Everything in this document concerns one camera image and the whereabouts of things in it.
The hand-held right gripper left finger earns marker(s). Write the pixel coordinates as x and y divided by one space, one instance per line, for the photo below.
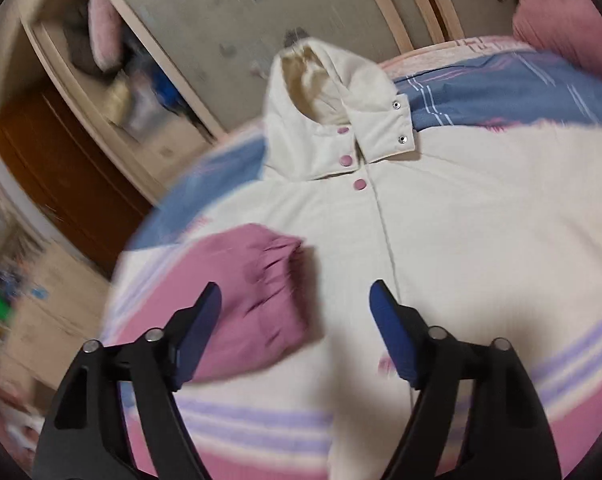
201 332

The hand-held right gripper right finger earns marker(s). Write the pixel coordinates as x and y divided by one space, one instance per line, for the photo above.
396 335

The white and pink padded jacket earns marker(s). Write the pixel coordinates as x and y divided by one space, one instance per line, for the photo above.
431 200

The blue clothes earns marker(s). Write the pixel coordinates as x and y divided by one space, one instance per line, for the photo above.
156 80

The clothes inside wardrobe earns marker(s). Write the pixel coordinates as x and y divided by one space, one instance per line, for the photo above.
105 25

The beige cardboard box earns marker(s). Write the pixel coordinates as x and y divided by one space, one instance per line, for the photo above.
51 290

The brown wooden cabinet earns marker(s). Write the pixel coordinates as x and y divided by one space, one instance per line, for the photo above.
56 170

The translucent storage box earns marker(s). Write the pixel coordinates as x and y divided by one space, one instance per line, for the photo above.
146 120

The beige cloth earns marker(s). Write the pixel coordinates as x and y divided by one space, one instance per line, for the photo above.
113 97

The striped blue pink bedsheet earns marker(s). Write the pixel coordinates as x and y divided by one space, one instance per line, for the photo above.
506 90

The cream wardrobe with sliding doors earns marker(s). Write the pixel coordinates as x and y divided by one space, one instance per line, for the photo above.
206 25

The dark grey garment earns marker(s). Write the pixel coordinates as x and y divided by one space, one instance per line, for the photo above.
78 40

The rolled pink quilt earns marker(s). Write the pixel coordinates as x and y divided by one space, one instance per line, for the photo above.
556 20

